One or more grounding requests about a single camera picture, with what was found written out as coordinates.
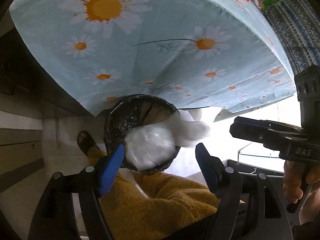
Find daisy print blue tablecloth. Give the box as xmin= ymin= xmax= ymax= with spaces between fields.
xmin=9 ymin=0 xmax=296 ymax=115

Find blue patterned cloth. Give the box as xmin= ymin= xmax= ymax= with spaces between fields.
xmin=264 ymin=0 xmax=320 ymax=75

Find person's right hand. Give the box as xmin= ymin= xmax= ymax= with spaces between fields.
xmin=283 ymin=160 xmax=319 ymax=205

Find person's leg orange trousers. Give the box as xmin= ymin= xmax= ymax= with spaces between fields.
xmin=87 ymin=147 xmax=245 ymax=240

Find plastic wrap ball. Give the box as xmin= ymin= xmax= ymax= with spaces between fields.
xmin=124 ymin=124 xmax=176 ymax=172

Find black sandal foot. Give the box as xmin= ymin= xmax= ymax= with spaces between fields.
xmin=76 ymin=131 xmax=99 ymax=156

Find black trash bin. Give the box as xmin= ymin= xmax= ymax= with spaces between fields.
xmin=104 ymin=94 xmax=180 ymax=176

